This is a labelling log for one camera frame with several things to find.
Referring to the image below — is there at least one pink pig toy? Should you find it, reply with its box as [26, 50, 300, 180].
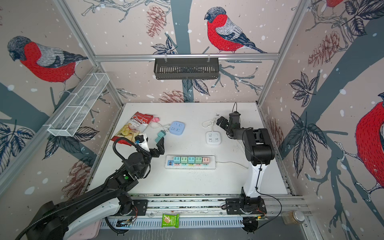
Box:
[152, 117, 160, 123]

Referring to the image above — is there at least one white multicolour power strip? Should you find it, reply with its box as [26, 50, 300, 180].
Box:
[165, 155, 216, 170]

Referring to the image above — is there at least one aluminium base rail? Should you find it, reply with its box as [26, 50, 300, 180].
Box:
[101, 195, 311, 230]

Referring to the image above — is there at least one green snack packet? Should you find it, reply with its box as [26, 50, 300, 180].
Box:
[162, 214, 180, 228]

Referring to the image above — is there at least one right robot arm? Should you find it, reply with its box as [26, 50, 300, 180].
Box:
[216, 111, 275, 214]

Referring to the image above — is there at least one green charger plug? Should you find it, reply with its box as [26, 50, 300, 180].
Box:
[158, 130, 167, 138]
[195, 157, 203, 165]
[181, 157, 188, 164]

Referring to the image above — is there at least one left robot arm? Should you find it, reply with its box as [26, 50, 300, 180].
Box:
[16, 134, 165, 240]

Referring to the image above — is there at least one pink USB charger plug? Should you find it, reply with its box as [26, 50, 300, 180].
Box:
[202, 157, 210, 165]

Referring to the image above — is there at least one white square socket cable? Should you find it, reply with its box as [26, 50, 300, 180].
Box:
[201, 113, 220, 133]

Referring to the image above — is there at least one white wire wall basket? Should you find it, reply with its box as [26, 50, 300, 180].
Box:
[48, 73, 110, 137]

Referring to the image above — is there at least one white square power socket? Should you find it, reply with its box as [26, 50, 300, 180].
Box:
[206, 131, 222, 146]

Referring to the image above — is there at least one pink tray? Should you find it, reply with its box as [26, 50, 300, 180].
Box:
[69, 220, 102, 240]

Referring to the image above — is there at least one blue square power socket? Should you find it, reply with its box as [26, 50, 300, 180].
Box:
[169, 121, 186, 136]

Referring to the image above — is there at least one black wall basket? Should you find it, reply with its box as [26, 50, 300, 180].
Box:
[154, 58, 220, 80]

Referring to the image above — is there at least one red chips bag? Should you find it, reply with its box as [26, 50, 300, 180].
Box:
[111, 112, 154, 142]

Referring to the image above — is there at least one clear jar with lid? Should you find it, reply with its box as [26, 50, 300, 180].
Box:
[282, 210, 305, 225]

